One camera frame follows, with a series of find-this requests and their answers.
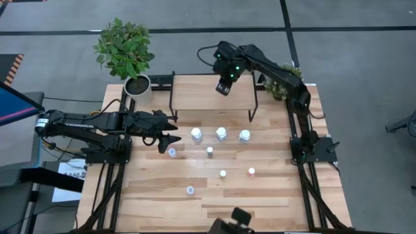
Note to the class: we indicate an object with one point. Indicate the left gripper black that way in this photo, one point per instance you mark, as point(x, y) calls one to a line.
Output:
point(143, 125)

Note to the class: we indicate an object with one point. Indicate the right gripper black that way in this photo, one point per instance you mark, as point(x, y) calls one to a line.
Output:
point(227, 70)

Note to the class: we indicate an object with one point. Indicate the white labelled medicine bottle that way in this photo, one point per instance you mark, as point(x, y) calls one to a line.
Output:
point(244, 135)
point(221, 133)
point(196, 134)

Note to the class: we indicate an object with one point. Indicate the blue translucent pill vial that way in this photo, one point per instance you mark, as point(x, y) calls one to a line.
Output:
point(210, 150)

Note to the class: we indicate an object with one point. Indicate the yellow translucent pill vial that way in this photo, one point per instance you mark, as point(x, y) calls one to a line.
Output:
point(223, 174)

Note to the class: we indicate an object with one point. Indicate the pink translucent pill vial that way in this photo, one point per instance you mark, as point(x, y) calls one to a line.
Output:
point(251, 171)

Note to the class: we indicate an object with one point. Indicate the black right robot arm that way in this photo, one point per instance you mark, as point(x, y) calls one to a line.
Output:
point(276, 70)

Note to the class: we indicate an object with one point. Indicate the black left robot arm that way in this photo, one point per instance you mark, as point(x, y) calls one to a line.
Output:
point(81, 130)

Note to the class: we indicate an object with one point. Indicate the white plant pot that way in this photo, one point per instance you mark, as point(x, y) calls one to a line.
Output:
point(139, 92)

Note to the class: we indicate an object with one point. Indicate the small bushy green plant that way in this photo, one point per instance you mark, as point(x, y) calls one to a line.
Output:
point(276, 89)

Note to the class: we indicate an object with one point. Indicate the tall green leafy plant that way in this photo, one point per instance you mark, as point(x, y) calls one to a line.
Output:
point(125, 48)

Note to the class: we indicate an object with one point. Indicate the white printed paper sheet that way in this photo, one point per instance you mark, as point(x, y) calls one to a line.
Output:
point(70, 172)

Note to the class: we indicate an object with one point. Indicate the black boxy object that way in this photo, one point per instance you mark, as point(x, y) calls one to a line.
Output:
point(241, 216)

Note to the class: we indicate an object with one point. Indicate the black side table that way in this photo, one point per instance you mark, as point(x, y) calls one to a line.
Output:
point(48, 180)

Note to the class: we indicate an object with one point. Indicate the blue screen monitor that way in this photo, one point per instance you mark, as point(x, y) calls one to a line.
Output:
point(16, 104)

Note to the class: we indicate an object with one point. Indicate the black orange striped mat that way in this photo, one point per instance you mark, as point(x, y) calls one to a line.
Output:
point(9, 66)

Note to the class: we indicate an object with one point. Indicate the black chair base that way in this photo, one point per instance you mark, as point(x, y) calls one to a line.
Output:
point(401, 125)

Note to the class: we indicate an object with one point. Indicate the wooden shelf black metal frame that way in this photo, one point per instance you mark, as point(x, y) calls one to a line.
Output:
point(195, 92)

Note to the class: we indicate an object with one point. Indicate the black frame crossbar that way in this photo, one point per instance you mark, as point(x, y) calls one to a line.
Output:
point(161, 80)

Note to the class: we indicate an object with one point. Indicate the black aluminium frame rails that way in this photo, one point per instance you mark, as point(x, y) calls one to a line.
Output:
point(305, 182)
point(117, 182)

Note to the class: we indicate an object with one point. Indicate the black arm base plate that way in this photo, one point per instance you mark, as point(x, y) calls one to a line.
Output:
point(325, 153)
point(97, 159)

